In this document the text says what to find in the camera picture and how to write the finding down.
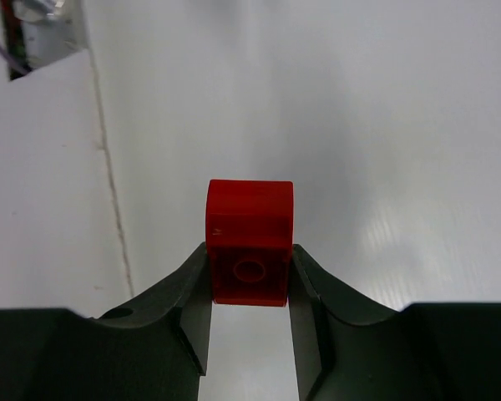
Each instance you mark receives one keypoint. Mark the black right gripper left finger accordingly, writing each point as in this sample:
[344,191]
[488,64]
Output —
[152,347]

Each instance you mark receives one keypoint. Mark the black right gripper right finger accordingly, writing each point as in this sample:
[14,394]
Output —
[350,347]

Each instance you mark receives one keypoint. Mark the red curved lego brick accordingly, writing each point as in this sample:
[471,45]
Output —
[249,234]

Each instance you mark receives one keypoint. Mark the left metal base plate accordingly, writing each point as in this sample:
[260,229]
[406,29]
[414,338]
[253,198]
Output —
[37,34]

